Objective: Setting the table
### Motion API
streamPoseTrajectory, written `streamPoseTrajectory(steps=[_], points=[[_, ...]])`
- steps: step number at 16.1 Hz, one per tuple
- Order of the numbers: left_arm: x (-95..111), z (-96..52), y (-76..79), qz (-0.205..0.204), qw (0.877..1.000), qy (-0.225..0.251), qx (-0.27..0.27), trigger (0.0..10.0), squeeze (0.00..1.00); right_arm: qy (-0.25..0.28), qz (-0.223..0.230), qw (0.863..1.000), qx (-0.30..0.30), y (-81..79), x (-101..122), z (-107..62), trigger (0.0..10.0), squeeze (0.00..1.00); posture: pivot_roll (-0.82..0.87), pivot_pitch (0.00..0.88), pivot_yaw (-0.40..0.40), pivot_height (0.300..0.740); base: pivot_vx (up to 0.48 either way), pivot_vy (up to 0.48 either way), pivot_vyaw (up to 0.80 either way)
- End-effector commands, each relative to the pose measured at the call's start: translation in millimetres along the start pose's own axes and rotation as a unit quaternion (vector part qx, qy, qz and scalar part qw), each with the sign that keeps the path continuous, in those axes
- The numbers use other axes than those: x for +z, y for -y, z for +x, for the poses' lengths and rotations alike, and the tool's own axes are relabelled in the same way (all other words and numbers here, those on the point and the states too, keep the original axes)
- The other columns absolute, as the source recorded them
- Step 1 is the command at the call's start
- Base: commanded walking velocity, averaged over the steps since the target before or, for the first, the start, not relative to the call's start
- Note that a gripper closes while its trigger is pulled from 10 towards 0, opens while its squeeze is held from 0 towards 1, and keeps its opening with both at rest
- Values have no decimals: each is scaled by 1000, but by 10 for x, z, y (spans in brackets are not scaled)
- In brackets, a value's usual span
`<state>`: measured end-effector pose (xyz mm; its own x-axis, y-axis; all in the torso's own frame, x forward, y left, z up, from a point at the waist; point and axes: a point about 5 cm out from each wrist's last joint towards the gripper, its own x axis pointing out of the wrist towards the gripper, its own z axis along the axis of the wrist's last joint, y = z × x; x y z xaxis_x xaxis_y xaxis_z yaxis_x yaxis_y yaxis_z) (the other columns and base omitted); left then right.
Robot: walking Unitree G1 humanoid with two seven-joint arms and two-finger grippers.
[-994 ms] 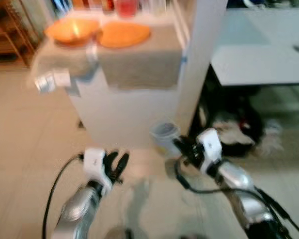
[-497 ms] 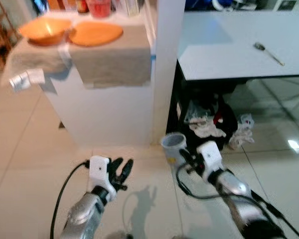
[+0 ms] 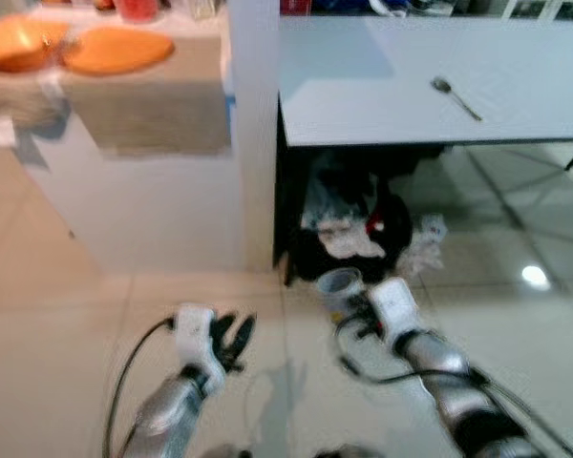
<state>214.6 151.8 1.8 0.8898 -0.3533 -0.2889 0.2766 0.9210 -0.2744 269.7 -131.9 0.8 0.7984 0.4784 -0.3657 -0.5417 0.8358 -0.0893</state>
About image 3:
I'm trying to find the clear drinking glass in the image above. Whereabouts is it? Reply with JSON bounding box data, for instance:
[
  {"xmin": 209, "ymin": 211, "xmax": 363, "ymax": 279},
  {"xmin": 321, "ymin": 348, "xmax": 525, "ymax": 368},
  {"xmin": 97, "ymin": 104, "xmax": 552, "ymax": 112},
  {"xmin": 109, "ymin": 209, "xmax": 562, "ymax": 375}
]
[{"xmin": 315, "ymin": 268, "xmax": 366, "ymax": 314}]

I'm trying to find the black basket with clothes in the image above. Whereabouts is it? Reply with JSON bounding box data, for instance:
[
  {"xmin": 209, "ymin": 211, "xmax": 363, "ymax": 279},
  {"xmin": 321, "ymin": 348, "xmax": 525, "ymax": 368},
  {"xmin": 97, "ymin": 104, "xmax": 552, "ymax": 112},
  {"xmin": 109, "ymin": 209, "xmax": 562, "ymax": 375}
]
[{"xmin": 291, "ymin": 153, "xmax": 414, "ymax": 285}]

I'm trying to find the white cabinet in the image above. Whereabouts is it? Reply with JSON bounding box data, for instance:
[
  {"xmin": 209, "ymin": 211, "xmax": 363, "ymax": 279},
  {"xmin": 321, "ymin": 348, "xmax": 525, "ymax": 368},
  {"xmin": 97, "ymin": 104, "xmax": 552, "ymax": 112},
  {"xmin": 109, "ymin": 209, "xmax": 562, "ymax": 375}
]
[{"xmin": 17, "ymin": 0, "xmax": 282, "ymax": 276}]

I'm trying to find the beige table runner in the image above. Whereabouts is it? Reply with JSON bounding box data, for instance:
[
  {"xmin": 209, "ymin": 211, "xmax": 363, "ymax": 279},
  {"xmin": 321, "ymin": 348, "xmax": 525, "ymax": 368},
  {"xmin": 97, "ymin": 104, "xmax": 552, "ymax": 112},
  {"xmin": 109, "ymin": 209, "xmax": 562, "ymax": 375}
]
[{"xmin": 0, "ymin": 36, "xmax": 233, "ymax": 156}]

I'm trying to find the metal spoon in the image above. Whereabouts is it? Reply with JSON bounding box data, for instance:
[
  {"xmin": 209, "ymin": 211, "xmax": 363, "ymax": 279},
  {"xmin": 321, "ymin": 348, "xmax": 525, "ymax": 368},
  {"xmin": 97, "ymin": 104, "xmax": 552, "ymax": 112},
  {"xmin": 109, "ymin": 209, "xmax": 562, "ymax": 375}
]
[{"xmin": 431, "ymin": 75, "xmax": 484, "ymax": 123}]

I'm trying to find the white table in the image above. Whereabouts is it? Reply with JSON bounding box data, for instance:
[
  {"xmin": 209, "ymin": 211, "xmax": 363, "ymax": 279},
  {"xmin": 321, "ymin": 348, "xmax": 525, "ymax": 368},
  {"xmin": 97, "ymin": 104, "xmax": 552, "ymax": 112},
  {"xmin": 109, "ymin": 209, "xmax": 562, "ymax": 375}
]
[{"xmin": 278, "ymin": 14, "xmax": 573, "ymax": 148}]

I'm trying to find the orange plate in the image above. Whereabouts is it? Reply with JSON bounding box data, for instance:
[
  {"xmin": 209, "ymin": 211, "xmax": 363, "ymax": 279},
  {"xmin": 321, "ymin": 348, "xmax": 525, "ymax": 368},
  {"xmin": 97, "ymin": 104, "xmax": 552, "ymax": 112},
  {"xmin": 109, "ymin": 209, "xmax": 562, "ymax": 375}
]
[{"xmin": 61, "ymin": 26, "xmax": 177, "ymax": 76}]

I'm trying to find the red box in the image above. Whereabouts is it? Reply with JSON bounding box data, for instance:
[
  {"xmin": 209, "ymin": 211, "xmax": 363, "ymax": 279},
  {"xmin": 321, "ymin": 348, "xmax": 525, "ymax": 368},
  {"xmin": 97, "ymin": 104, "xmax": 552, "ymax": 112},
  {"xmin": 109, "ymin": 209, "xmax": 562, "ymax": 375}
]
[{"xmin": 280, "ymin": 0, "xmax": 313, "ymax": 16}]

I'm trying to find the red cup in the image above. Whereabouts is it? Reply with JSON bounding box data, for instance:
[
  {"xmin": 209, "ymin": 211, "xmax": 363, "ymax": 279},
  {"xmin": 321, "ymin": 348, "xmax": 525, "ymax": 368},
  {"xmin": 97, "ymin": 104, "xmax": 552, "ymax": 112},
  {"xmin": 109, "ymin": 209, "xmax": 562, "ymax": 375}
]
[{"xmin": 115, "ymin": 0, "xmax": 163, "ymax": 24}]

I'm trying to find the orange bowl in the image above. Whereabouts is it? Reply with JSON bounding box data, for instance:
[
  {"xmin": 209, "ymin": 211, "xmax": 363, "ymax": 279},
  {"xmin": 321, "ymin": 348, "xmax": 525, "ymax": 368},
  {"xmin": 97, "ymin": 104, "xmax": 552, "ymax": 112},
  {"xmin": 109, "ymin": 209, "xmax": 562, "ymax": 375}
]
[{"xmin": 0, "ymin": 12, "xmax": 70, "ymax": 74}]

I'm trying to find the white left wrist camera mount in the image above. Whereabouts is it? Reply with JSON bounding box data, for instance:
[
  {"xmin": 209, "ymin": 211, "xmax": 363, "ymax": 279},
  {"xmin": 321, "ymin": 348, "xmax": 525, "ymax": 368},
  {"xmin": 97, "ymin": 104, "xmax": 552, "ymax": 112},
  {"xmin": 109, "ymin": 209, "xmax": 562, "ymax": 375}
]
[{"xmin": 174, "ymin": 304, "xmax": 227, "ymax": 393}]

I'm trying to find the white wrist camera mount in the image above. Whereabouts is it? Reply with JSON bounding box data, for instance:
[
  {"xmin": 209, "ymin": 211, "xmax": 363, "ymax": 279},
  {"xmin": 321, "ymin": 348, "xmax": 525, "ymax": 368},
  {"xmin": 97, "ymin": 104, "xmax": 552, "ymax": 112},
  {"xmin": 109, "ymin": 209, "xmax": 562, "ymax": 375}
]
[
  {"xmin": 368, "ymin": 276, "xmax": 423, "ymax": 346},
  {"xmin": 174, "ymin": 304, "xmax": 227, "ymax": 393}
]

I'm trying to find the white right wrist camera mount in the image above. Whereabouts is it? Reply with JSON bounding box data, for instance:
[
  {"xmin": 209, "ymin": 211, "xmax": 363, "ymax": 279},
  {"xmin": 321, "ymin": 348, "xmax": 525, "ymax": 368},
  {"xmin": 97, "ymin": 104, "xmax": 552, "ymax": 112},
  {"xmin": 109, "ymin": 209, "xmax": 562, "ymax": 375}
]
[{"xmin": 368, "ymin": 276, "xmax": 423, "ymax": 346}]

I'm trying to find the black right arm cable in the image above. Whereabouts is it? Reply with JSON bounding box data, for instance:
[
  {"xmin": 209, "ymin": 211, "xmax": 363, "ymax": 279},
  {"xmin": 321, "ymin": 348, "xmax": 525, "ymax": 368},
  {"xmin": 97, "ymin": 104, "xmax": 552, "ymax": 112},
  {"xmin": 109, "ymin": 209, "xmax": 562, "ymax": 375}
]
[{"xmin": 334, "ymin": 320, "xmax": 480, "ymax": 387}]

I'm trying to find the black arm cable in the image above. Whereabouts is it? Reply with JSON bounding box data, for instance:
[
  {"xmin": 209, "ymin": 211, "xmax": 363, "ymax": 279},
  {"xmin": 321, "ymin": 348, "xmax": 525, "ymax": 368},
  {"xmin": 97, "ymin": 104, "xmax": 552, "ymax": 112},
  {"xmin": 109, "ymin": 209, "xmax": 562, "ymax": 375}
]
[
  {"xmin": 102, "ymin": 318, "xmax": 179, "ymax": 458},
  {"xmin": 334, "ymin": 320, "xmax": 480, "ymax": 387}
]

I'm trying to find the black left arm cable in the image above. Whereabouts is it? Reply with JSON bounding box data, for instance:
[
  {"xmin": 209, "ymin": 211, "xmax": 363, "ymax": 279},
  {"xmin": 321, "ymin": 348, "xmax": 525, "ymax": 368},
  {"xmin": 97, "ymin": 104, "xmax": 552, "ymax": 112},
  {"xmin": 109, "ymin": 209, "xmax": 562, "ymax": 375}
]
[{"xmin": 102, "ymin": 318, "xmax": 179, "ymax": 458}]

